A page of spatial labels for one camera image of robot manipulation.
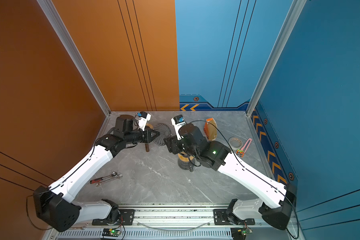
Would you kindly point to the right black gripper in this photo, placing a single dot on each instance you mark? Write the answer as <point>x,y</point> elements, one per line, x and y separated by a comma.
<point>172,144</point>

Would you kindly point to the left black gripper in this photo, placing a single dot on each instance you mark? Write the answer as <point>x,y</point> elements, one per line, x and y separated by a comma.
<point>151,138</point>

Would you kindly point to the grey glass dripper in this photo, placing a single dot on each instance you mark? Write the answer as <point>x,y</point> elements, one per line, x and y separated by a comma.
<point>164,132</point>

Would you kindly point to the grey ribbed glass pitcher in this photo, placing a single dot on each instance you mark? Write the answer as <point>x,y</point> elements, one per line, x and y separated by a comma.
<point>186,165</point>

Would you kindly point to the orange coffee filter box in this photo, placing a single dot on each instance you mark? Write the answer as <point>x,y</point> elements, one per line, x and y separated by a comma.
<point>210,129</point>

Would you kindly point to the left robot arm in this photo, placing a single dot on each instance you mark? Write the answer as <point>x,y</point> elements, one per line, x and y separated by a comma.
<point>55,204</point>

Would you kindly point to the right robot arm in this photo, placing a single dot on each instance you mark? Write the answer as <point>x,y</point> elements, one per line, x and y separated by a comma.
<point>275,201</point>

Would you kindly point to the white tape roll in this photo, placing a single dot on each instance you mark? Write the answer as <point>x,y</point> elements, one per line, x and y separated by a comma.
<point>235,143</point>

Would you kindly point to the metal wrench set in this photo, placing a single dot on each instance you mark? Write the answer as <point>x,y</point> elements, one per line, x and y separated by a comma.
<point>102,180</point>

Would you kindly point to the left green circuit board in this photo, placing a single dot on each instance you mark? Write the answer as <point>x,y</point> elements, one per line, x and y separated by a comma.
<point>111,233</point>

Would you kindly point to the right circuit board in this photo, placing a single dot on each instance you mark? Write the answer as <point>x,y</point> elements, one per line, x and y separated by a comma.
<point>240,234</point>

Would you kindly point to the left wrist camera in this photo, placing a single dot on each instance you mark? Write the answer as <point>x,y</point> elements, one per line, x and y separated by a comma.
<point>143,118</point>

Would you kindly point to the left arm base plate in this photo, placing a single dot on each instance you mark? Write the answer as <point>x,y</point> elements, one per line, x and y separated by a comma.
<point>124,217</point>

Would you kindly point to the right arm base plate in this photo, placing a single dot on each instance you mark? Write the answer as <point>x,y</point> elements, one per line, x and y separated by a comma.
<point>221,218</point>

